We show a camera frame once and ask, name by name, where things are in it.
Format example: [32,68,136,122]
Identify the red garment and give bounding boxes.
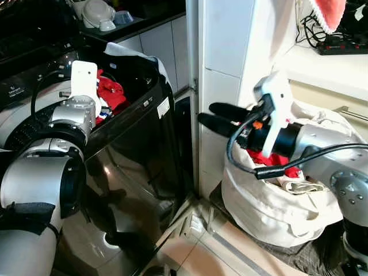
[95,69,131,116]

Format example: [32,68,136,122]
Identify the beige cloth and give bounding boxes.
[278,175,324,194]

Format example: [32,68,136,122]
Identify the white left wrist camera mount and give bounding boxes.
[70,60,99,108]

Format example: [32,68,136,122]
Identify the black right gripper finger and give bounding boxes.
[209,102,257,122]
[198,113,249,139]

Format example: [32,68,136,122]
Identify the red cloth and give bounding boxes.
[247,147,303,179]

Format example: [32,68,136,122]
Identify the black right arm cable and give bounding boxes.
[227,112,368,179]

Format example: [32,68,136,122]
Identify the black power strip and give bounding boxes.
[316,33,368,56]

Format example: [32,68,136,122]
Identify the grey cabinet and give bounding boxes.
[80,13,191,95]

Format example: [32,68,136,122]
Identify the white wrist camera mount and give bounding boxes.
[253,71,294,142]
[70,60,99,108]

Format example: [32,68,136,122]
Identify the black power cords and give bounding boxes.
[296,10,324,48]

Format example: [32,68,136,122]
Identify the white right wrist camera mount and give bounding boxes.
[253,71,294,142]

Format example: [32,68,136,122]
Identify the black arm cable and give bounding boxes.
[227,112,368,179]
[30,68,73,118]

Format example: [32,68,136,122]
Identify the metal cabinet handle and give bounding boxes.
[333,106,368,122]

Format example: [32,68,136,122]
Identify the white rounded appliance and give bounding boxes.
[79,0,119,32]

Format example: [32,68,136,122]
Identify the beige cabinet with white counter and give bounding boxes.
[275,43,368,139]

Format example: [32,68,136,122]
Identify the pink cloth with white lace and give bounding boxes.
[309,0,349,33]

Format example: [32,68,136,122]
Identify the white fabric laundry bag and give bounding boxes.
[221,100,368,248]

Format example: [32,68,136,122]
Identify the blue plastic container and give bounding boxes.
[112,10,136,27]

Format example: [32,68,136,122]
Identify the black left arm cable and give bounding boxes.
[30,68,73,118]

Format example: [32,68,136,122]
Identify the black washing machine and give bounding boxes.
[0,48,194,276]

